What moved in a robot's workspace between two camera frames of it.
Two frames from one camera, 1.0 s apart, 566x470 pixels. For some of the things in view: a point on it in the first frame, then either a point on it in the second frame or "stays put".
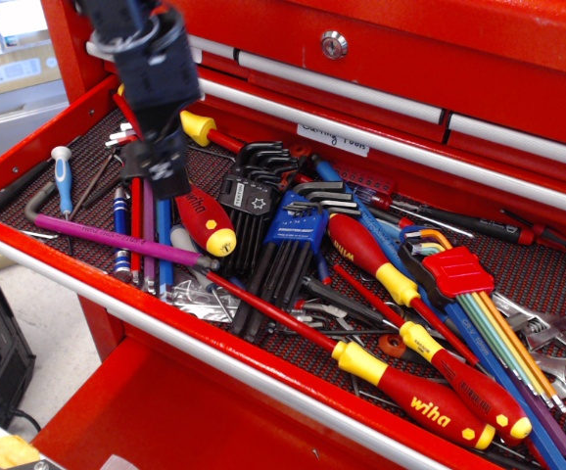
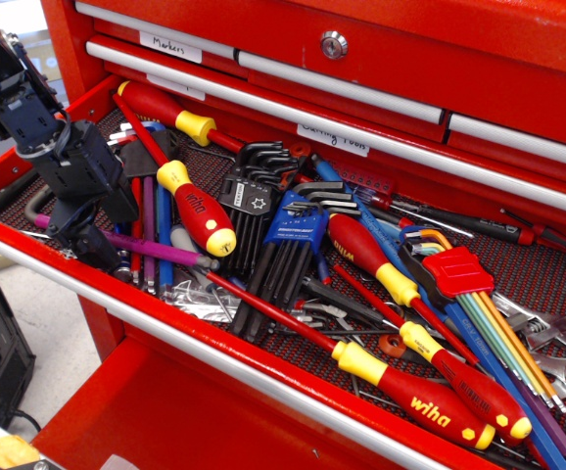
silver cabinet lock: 334,45 stays put
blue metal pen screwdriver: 121,258 stays put
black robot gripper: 149,41 to 74,161
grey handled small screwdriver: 180,240 stays put
